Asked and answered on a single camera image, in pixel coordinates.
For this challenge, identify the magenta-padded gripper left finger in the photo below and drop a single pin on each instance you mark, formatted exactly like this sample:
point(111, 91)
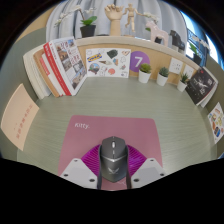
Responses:
point(80, 171)

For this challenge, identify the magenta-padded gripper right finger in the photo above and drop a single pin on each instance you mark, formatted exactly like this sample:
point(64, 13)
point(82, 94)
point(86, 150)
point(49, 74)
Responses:
point(148, 171)

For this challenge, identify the dark grey computer mouse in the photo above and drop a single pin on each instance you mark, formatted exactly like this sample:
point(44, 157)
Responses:
point(113, 160)

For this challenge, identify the pink mouse pad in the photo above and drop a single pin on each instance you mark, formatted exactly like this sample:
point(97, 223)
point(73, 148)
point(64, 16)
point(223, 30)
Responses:
point(116, 128)

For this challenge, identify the cream book with red text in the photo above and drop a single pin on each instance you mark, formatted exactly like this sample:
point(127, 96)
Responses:
point(18, 116)

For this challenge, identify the colourful picture card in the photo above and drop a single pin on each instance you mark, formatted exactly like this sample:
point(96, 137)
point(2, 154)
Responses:
point(217, 123)

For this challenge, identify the small succulent in white pot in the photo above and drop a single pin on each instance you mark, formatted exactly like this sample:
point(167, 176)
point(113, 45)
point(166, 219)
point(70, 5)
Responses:
point(162, 80)
point(144, 77)
point(181, 86)

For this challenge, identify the black cover magazine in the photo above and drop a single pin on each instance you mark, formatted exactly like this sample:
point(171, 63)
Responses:
point(199, 86)

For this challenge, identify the thin red-and-white spine book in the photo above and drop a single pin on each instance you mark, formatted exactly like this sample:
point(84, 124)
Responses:
point(50, 75)

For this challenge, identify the white paperback book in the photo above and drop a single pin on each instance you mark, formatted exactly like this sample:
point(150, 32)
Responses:
point(35, 76)

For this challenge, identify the round purple sticker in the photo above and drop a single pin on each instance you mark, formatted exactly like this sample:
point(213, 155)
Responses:
point(138, 61)

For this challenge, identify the white card with stickers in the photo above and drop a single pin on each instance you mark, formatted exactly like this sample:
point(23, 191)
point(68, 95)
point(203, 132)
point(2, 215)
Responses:
point(107, 63)

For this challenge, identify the thick white book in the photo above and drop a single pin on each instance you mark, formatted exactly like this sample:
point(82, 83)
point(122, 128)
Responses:
point(29, 70)

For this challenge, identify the grey felt divider panel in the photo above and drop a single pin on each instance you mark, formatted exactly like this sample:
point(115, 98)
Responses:
point(218, 76)
point(13, 63)

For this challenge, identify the white orchid in black pot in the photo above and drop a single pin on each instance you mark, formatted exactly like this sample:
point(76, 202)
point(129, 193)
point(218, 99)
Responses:
point(158, 40)
point(88, 31)
point(197, 58)

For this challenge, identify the wooden desk ledge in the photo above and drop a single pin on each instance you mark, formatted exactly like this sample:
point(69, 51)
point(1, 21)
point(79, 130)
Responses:
point(110, 41)

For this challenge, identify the black wooden horse figure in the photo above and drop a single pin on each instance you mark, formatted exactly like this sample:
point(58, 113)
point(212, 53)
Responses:
point(177, 40)

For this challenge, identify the pink wooden horse figure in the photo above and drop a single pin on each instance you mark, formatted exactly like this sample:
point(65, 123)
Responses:
point(156, 30)

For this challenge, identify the window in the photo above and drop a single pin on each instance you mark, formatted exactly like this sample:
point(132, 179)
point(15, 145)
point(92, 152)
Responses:
point(205, 33)

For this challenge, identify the wooden artist mannequin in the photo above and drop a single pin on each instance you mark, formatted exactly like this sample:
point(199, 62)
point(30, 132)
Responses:
point(131, 16)

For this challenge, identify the wooden hand model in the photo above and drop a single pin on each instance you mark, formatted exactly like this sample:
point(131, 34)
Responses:
point(114, 16)

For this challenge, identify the light grey curtain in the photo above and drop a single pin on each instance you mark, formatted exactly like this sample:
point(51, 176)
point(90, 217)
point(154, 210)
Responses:
point(100, 13)

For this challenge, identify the white wall socket plate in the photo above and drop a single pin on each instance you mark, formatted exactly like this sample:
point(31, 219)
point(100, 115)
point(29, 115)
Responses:
point(175, 65)
point(188, 71)

